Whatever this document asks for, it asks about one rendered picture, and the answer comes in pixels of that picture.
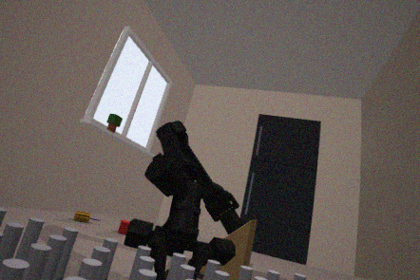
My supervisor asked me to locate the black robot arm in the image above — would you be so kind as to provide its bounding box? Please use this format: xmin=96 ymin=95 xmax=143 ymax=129
xmin=144 ymin=121 xmax=244 ymax=234

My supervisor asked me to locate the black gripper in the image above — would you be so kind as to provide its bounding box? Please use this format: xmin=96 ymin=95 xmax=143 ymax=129
xmin=124 ymin=200 xmax=236 ymax=280

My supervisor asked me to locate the yellow-handled screwdriver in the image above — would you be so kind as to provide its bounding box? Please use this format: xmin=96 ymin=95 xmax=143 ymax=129
xmin=74 ymin=211 xmax=100 ymax=222

